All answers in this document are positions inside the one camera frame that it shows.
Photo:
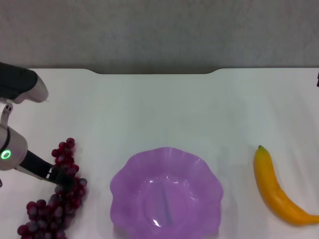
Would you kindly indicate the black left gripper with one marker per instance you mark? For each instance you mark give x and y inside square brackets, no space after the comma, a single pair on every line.
[37,163]

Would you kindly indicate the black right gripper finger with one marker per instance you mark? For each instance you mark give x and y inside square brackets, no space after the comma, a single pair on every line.
[317,79]

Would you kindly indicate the red purple grape bunch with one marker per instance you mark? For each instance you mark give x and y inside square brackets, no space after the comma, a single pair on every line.
[62,199]

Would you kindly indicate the yellow banana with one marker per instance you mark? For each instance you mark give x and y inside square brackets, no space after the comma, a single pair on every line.
[274,191]

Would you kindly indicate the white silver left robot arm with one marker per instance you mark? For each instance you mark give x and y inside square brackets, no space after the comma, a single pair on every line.
[15,152]

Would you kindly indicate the purple wavy plastic plate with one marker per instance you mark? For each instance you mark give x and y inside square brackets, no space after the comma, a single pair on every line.
[166,194]

